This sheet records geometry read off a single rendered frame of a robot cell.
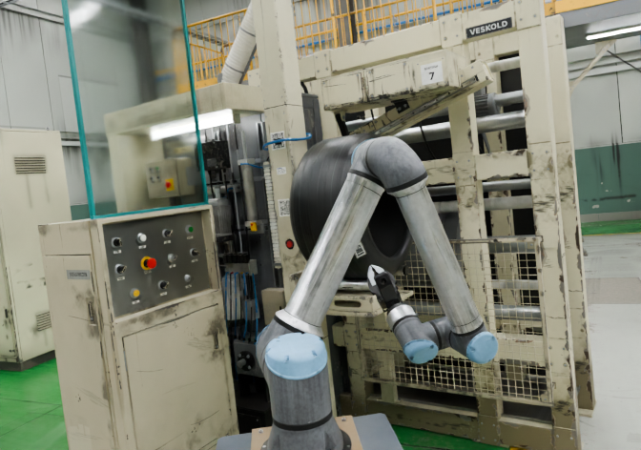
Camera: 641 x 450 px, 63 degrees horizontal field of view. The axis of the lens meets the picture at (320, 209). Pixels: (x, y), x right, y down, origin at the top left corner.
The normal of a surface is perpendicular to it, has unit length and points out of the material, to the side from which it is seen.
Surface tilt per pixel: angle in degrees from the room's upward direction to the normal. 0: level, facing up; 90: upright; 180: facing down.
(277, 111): 90
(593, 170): 90
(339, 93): 90
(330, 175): 63
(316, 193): 74
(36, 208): 90
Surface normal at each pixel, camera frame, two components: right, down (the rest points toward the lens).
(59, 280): -0.55, 0.11
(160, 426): 0.83, -0.06
